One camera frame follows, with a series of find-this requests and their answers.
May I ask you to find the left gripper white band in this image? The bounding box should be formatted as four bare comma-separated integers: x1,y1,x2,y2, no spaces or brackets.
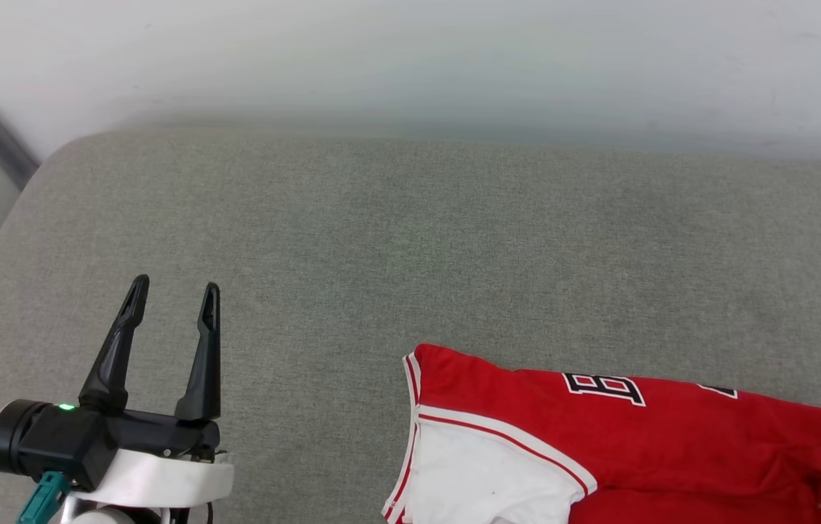
70,274,235,507

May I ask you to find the grey fabric sofa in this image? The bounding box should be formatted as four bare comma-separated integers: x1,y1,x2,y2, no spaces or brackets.
0,127,821,524

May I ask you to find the teal cable connector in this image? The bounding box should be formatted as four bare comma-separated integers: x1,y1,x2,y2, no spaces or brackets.
15,470,71,524

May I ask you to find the red and white basketball jersey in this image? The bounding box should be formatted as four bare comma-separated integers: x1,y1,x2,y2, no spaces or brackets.
381,344,821,524

